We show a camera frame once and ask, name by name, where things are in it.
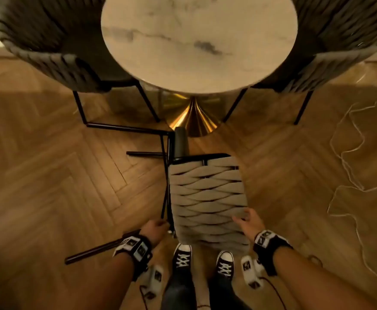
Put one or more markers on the person's left leg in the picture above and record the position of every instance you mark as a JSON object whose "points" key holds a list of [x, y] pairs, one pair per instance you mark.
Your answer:
{"points": [[178, 290]]}

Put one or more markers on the black marker wrist band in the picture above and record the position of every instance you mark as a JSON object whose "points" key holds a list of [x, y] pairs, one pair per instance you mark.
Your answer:
{"points": [[269, 245], [136, 250]]}

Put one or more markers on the person's right forearm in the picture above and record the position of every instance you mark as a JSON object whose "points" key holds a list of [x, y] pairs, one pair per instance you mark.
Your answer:
{"points": [[314, 284]]}

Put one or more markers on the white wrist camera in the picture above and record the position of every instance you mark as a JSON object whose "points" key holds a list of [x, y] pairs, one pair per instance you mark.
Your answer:
{"points": [[249, 271], [154, 280]]}

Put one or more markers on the grey woven chair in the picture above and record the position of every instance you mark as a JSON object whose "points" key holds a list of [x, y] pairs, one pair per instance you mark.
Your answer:
{"points": [[206, 196], [337, 38], [49, 45]]}

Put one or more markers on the person's left forearm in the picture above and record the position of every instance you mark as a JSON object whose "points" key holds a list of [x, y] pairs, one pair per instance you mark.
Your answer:
{"points": [[94, 287]]}

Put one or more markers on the person's right hand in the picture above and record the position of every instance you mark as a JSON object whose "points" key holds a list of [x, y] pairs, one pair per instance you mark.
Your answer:
{"points": [[251, 224]]}

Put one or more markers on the person's leg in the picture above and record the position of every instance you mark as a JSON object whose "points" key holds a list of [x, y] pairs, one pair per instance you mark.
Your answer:
{"points": [[224, 295], [178, 290]]}

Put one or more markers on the round marble table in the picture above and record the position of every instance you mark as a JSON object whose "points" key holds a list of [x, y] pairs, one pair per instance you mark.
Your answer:
{"points": [[198, 35]]}

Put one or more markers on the person's left hand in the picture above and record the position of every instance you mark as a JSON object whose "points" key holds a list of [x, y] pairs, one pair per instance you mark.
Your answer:
{"points": [[154, 230]]}

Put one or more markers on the black white sneaker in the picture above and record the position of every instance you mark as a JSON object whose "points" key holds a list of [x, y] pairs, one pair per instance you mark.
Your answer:
{"points": [[182, 256], [225, 264]]}

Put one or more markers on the person's right leg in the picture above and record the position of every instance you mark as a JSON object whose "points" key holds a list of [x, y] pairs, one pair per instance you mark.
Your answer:
{"points": [[224, 295]]}

